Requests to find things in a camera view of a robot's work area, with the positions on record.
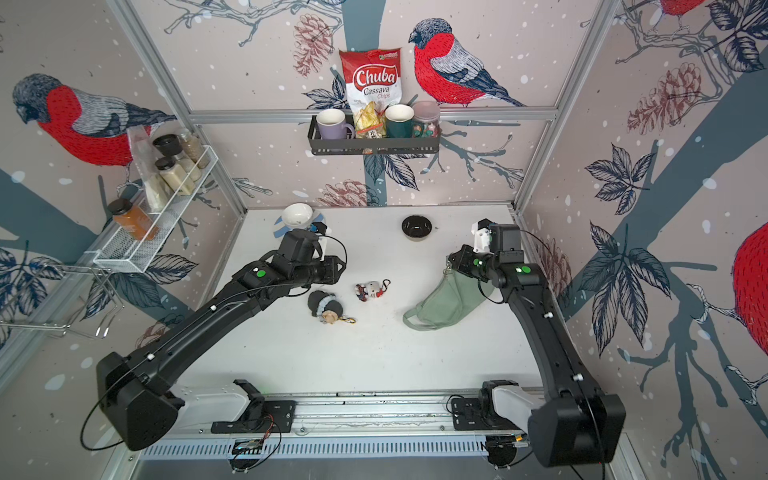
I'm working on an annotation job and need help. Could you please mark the black lid spice jar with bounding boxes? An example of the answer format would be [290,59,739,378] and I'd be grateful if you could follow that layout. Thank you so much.
[152,134,202,182]

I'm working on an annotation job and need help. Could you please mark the blue striped saucer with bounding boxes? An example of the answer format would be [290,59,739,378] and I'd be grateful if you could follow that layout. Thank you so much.
[273,210,325,239]

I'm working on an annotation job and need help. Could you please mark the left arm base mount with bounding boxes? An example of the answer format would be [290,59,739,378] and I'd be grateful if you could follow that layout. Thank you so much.
[211,379,298,434]

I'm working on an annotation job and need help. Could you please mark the clear plastic zip bag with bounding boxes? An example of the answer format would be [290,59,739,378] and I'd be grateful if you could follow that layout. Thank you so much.
[127,126,173,214]

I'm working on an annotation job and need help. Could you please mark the dark plush doll keychain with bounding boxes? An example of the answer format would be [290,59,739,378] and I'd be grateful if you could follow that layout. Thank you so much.
[307,290,357,325]

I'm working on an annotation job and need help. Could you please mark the green corduroy bag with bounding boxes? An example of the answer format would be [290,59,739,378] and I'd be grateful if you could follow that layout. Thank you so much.
[402,269,495,331]

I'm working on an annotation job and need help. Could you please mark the dark metal wall shelf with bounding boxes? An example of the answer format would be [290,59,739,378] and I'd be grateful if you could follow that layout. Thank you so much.
[307,115,442,155]

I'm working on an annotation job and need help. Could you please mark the white small bowl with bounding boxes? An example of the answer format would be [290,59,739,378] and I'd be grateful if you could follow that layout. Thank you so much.
[281,203,314,229]

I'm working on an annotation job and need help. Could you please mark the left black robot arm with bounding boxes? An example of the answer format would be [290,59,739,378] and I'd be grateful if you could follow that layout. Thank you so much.
[94,229,348,451]

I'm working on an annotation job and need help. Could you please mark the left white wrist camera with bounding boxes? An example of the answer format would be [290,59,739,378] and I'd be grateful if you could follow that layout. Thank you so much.
[310,221,328,260]

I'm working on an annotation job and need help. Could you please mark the black small bowl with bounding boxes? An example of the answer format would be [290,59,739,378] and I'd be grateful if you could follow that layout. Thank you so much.
[401,215,433,241]

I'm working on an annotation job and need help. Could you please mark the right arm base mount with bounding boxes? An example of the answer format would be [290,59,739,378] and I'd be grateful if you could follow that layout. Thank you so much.
[445,380,541,432]

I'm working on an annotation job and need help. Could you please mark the red Chuba chips bag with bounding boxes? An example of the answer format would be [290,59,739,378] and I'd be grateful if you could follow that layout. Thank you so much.
[340,49,402,139]

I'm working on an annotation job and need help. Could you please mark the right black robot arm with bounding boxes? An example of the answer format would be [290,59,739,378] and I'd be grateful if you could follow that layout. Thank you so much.
[448,219,626,467]

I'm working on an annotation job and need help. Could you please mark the pink lidded candy jar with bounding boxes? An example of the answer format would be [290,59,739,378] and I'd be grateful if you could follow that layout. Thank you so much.
[412,100,440,138]

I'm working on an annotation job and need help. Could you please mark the metal wire hook rack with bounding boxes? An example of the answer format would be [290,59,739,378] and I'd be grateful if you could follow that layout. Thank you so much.
[1,261,125,339]

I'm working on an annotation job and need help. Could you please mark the green mug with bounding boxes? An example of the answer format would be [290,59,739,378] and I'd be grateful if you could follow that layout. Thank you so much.
[385,104,414,138]

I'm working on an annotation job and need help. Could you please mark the purple mug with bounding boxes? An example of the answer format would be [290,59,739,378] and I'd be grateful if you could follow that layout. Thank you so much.
[316,108,354,140]

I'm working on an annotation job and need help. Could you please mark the far brown spice jar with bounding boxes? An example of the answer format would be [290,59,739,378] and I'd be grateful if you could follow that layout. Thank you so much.
[178,129,210,170]

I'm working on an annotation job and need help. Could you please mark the white wire spice rack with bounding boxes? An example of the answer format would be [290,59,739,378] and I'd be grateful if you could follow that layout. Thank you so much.
[93,145,219,273]

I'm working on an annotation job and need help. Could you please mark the beige spice jar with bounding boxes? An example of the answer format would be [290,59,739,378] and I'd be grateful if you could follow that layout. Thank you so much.
[155,156,195,196]

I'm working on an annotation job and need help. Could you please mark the orange spice bottle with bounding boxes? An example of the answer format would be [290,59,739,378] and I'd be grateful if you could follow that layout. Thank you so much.
[107,198,159,241]

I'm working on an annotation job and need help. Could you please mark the red white bear charm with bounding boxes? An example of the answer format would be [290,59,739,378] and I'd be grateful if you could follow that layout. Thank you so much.
[355,279,391,302]

